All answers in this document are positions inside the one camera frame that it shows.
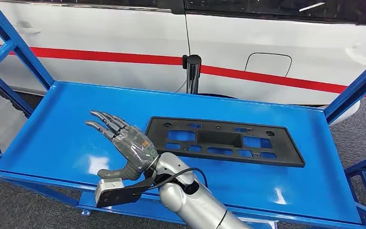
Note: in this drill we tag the white car with red stripe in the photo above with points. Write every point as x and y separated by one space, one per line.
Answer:
107 31

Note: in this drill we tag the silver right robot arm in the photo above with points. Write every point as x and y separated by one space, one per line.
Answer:
195 205

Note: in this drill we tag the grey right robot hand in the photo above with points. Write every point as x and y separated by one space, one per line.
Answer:
135 148

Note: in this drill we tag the black plastic plate bracket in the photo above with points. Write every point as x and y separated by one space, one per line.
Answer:
287 148

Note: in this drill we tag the black-topped chrome stanchion post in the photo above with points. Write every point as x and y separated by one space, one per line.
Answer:
193 72

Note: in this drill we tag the blue metal shelf rack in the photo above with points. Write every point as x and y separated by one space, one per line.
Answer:
75 126

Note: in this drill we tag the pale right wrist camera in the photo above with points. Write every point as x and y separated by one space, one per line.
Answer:
107 189

